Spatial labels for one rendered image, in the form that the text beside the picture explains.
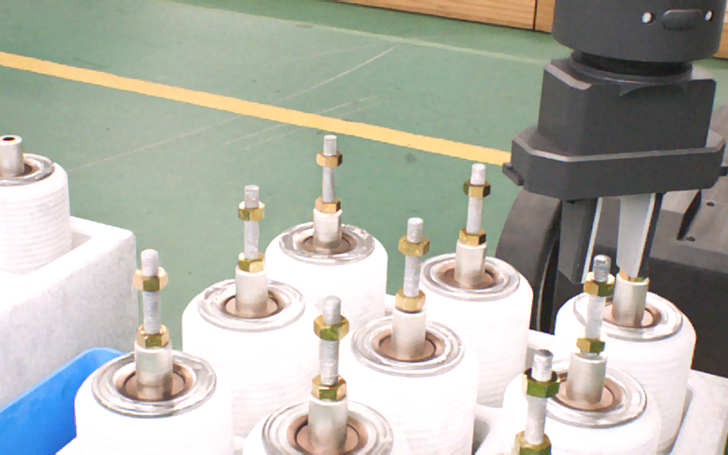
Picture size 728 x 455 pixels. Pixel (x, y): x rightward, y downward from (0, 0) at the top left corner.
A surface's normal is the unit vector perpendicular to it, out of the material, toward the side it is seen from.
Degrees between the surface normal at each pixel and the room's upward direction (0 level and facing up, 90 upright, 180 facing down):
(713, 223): 0
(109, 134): 0
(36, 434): 88
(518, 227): 43
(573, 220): 90
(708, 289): 90
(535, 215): 31
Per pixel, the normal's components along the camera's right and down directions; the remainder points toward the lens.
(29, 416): 0.89, 0.18
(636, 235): -0.97, 0.07
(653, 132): 0.26, 0.40
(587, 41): -0.73, 0.25
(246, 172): 0.04, -0.91
